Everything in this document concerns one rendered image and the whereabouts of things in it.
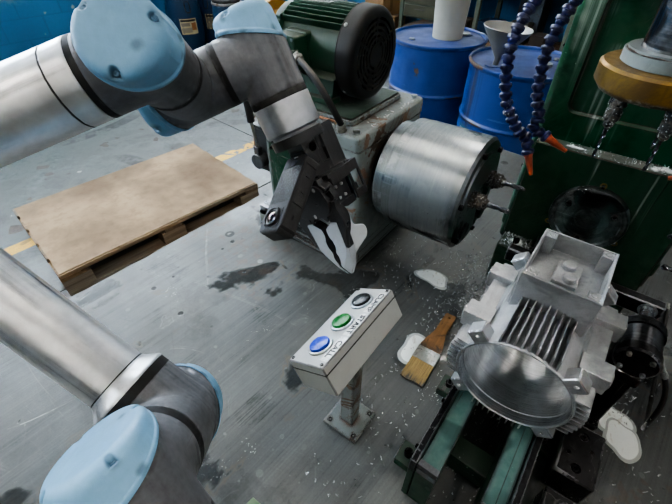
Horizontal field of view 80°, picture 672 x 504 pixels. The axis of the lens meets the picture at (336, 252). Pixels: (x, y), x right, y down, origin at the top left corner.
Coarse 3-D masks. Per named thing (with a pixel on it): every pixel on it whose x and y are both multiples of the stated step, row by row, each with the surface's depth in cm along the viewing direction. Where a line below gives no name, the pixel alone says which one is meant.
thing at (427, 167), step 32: (416, 128) 83; (448, 128) 82; (384, 160) 85; (416, 160) 80; (448, 160) 77; (480, 160) 77; (384, 192) 85; (416, 192) 81; (448, 192) 77; (480, 192) 86; (416, 224) 85; (448, 224) 79
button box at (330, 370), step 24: (360, 288) 64; (336, 312) 61; (360, 312) 58; (384, 312) 58; (312, 336) 57; (336, 336) 55; (360, 336) 55; (384, 336) 58; (312, 360) 52; (336, 360) 51; (360, 360) 54; (312, 384) 54; (336, 384) 51
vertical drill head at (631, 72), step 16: (656, 16) 56; (656, 32) 56; (624, 48) 60; (640, 48) 58; (656, 48) 57; (608, 64) 60; (624, 64) 60; (640, 64) 57; (656, 64) 56; (608, 80) 60; (624, 80) 57; (640, 80) 56; (656, 80) 55; (624, 96) 58; (640, 96) 57; (656, 96) 55; (608, 112) 62; (608, 128) 72
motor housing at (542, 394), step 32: (512, 320) 55; (544, 320) 52; (448, 352) 60; (480, 352) 65; (512, 352) 68; (544, 352) 50; (576, 352) 52; (480, 384) 62; (512, 384) 63; (544, 384) 62; (512, 416) 59; (544, 416) 57; (576, 416) 51
